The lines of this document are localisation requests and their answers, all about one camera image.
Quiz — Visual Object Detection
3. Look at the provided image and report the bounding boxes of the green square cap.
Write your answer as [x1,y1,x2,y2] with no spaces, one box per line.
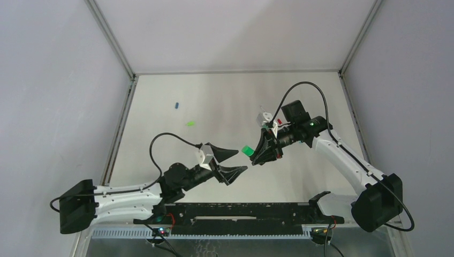
[241,145,254,157]

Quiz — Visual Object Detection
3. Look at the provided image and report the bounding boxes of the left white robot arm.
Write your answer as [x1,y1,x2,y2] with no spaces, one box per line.
[57,143,248,235]

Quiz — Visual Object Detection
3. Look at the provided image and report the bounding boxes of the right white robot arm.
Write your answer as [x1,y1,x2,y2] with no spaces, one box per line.
[243,100,404,232]

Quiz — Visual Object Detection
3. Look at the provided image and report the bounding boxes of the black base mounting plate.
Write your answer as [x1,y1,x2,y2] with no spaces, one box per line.
[133,197,345,237]

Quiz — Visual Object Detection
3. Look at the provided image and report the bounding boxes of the left controller board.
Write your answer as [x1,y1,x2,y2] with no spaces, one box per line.
[152,228,171,237]

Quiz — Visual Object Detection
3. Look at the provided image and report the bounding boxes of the controller board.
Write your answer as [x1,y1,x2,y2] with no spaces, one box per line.
[152,228,171,237]
[310,228,332,240]

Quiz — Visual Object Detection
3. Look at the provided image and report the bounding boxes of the right controller board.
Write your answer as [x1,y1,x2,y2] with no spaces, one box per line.
[310,228,332,240]

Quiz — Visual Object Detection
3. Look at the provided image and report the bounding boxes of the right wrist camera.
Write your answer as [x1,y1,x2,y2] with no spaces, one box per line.
[256,112,278,137]

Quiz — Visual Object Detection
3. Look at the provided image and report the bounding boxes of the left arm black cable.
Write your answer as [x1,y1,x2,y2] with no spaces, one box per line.
[49,132,203,257]

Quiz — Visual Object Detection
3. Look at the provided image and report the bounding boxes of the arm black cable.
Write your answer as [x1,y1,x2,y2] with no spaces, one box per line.
[49,132,203,257]
[269,81,415,233]

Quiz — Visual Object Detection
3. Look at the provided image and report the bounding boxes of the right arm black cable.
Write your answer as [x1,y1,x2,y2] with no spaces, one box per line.
[269,81,415,233]

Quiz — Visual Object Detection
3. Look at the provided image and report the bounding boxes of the aluminium frame rail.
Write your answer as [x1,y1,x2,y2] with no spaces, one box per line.
[79,202,402,239]

